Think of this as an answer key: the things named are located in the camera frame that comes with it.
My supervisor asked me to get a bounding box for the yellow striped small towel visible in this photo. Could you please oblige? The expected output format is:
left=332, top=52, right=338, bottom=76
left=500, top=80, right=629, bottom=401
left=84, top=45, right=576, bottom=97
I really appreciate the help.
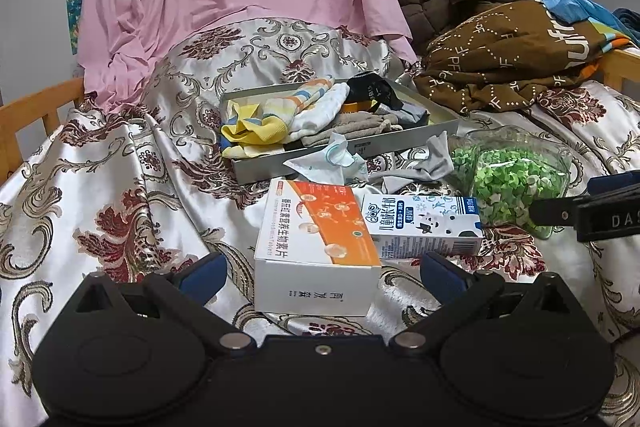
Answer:
left=221, top=79, right=334, bottom=145

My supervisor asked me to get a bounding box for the orange cloth strap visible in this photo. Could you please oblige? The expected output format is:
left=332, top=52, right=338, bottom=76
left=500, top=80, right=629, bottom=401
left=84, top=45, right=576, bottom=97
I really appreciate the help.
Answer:
left=339, top=98, right=379, bottom=114

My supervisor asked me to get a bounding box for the white gauze baby towel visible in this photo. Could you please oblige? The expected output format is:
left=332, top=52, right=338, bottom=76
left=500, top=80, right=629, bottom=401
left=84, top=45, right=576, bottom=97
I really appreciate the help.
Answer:
left=283, top=82, right=350, bottom=143

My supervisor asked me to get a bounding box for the black dark garment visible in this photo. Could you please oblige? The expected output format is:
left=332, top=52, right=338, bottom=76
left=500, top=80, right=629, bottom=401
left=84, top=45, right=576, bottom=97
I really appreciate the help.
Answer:
left=345, top=72, right=402, bottom=110

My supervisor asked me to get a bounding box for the blue white milk carton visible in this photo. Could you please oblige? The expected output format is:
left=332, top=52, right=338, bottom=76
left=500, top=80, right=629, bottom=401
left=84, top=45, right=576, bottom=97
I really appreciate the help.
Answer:
left=361, top=194, right=484, bottom=259

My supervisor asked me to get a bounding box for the bag of green stars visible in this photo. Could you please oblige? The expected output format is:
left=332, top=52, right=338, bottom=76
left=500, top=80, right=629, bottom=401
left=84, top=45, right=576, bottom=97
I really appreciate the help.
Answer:
left=448, top=126, right=570, bottom=239

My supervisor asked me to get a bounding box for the floral satin sofa cover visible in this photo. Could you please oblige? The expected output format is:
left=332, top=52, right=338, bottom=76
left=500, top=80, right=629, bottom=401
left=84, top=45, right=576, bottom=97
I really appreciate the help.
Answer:
left=1, top=18, right=639, bottom=426

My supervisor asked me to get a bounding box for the grey loose sock cloth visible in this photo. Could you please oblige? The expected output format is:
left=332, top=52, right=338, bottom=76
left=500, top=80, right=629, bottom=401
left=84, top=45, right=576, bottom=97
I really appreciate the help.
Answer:
left=368, top=131, right=454, bottom=194

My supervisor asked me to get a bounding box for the orange white medicine box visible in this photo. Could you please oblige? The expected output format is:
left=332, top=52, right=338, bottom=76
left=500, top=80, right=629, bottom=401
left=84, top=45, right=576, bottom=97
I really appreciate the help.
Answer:
left=254, top=178, right=382, bottom=317

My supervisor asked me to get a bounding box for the wooden sofa armrest right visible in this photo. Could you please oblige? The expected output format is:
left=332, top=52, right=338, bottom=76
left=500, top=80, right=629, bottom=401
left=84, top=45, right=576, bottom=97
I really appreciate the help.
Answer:
left=594, top=48, right=640, bottom=102

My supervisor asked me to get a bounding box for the wooden sofa armrest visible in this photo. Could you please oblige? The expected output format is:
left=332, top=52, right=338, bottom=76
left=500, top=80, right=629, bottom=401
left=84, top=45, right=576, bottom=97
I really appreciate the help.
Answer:
left=594, top=48, right=640, bottom=102
left=0, top=77, right=85, bottom=183

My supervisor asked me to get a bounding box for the colourful cartoon cloth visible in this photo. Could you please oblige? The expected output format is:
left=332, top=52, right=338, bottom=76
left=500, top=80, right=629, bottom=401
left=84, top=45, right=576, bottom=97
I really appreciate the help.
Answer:
left=221, top=96, right=303, bottom=146

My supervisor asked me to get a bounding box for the brown dotted pattern blanket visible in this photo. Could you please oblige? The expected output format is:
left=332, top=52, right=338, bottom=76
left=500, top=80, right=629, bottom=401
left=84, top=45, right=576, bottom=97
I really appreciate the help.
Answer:
left=414, top=0, right=632, bottom=115

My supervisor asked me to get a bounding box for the packaged face mask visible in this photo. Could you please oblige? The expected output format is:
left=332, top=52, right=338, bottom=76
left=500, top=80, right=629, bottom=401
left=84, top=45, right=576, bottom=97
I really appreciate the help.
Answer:
left=284, top=133, right=368, bottom=185

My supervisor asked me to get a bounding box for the grey shallow tray box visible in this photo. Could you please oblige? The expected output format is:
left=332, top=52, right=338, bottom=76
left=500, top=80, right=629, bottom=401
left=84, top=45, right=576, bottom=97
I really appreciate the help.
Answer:
left=218, top=78, right=460, bottom=186

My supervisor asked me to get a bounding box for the grey folded cloth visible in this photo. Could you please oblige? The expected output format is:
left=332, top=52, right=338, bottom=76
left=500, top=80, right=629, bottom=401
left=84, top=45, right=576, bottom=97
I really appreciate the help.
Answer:
left=375, top=102, right=430, bottom=128

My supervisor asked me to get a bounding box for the wooden sofa armrest left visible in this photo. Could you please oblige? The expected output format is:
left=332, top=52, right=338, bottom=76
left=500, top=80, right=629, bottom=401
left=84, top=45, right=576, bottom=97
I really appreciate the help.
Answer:
left=0, top=77, right=85, bottom=183

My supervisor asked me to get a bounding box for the beige drawstring pouch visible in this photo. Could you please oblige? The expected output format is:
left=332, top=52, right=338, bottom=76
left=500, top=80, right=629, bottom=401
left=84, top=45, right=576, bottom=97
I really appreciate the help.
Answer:
left=300, top=112, right=402, bottom=147

